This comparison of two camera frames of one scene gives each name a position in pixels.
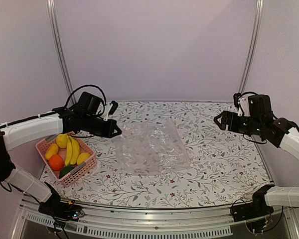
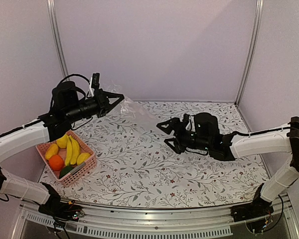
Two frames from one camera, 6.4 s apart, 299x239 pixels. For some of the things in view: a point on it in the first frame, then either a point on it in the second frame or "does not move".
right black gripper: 231,123 to 174,122
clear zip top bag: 150,149 to 128,111
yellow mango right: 81,158 does not move
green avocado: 65,171 does not move
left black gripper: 108,131 to 103,103
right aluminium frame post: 259,9 does not move
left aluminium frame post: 53,23 does not move
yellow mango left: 53,149 does not move
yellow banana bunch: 73,151 does not move
